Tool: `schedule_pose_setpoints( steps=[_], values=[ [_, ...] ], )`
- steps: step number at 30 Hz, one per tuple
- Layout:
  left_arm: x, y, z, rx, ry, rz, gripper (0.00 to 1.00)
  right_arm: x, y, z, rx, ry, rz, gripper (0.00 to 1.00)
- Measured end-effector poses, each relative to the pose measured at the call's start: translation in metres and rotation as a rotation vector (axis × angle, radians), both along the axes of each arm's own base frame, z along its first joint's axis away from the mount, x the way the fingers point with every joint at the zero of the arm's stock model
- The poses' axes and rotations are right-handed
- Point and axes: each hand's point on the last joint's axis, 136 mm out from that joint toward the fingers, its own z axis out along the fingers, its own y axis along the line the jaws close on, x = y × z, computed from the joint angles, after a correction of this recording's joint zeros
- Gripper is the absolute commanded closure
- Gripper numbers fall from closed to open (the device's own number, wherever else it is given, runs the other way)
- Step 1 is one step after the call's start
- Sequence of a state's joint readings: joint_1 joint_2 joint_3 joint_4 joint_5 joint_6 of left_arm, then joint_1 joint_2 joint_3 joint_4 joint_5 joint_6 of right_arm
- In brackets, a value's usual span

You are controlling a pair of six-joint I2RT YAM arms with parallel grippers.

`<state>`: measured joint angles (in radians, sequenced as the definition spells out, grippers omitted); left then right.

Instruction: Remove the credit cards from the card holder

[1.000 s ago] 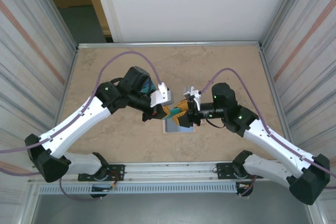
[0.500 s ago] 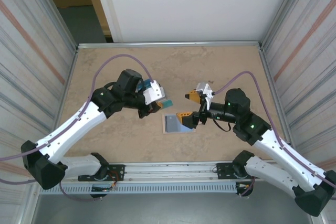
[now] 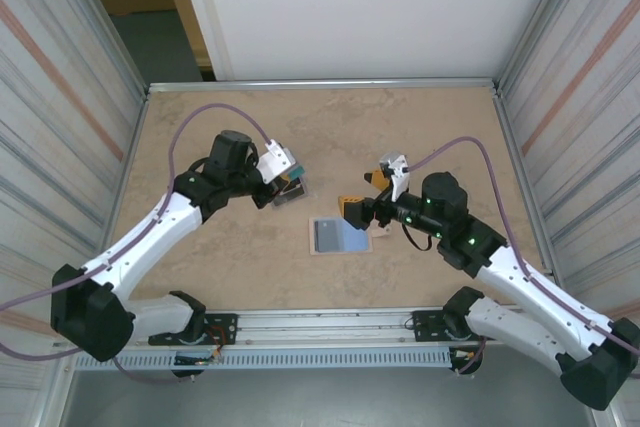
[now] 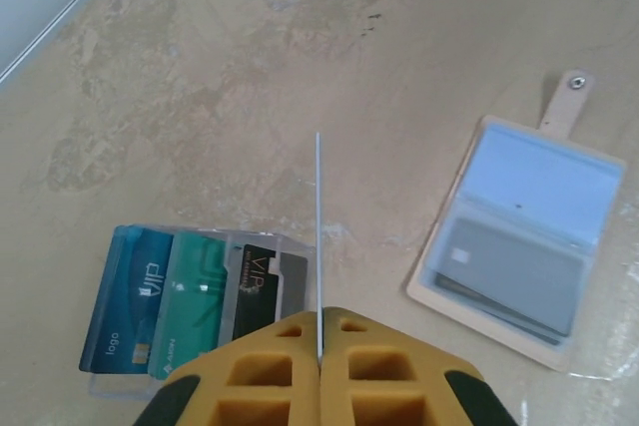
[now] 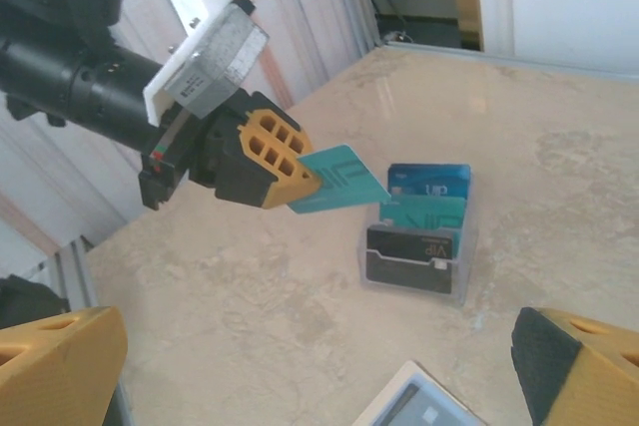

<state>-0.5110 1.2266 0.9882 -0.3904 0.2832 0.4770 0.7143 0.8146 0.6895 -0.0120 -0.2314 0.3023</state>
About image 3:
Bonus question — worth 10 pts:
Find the aluminium frame crossbar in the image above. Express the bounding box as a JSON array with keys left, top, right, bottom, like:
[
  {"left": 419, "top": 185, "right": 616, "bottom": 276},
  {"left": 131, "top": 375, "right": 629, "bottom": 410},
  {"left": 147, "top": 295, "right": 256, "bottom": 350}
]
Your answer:
[{"left": 146, "top": 77, "right": 503, "bottom": 94}]

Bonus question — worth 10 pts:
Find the thin black cable loop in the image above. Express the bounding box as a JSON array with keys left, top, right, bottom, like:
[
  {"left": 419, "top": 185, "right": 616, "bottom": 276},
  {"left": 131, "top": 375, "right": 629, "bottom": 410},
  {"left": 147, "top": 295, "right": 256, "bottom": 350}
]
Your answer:
[
  {"left": 402, "top": 224, "right": 435, "bottom": 253},
  {"left": 188, "top": 157, "right": 212, "bottom": 183}
]

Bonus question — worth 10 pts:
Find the white slotted cable duct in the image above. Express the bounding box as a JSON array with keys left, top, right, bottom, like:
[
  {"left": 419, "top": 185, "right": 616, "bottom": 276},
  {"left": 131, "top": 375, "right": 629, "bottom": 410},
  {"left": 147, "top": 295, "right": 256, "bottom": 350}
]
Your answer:
[{"left": 73, "top": 349, "right": 454, "bottom": 372}]

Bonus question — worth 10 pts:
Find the aluminium frame post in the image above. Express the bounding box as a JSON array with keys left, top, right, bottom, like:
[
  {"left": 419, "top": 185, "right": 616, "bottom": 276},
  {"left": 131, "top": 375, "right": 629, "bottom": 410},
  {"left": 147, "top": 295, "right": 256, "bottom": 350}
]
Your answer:
[
  {"left": 69, "top": 0, "right": 151, "bottom": 98},
  {"left": 499, "top": 0, "right": 581, "bottom": 91}
]

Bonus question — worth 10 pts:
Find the aluminium mounting rail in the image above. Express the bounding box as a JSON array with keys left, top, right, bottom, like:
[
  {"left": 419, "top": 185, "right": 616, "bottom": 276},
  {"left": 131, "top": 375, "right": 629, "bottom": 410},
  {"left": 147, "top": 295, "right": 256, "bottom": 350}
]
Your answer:
[{"left": 52, "top": 307, "right": 599, "bottom": 351}]

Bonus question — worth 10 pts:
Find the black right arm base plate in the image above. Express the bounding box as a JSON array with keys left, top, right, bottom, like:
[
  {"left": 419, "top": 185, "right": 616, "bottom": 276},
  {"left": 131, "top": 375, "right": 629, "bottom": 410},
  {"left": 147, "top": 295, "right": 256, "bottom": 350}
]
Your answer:
[{"left": 410, "top": 310, "right": 471, "bottom": 344}]

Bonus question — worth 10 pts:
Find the blue card packet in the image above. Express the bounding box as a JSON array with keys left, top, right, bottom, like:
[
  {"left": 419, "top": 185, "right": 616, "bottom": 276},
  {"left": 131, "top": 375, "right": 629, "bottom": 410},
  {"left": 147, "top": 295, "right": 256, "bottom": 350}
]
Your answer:
[{"left": 308, "top": 215, "right": 392, "bottom": 257}]

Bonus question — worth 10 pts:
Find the black credit card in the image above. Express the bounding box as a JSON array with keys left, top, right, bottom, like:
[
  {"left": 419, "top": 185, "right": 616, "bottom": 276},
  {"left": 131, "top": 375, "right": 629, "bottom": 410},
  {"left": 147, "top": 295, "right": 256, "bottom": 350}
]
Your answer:
[{"left": 314, "top": 218, "right": 342, "bottom": 253}]

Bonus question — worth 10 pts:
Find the aluminium table side rail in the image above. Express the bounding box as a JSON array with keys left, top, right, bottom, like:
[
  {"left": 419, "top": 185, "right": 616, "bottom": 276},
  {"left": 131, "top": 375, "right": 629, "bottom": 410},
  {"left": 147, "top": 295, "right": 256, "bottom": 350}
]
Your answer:
[
  {"left": 89, "top": 94, "right": 151, "bottom": 311},
  {"left": 493, "top": 91, "right": 569, "bottom": 306}
]

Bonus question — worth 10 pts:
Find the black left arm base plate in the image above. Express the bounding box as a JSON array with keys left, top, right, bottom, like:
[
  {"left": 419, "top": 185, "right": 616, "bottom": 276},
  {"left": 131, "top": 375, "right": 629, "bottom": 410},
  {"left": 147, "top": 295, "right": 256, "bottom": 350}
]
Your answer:
[{"left": 148, "top": 313, "right": 239, "bottom": 347}]

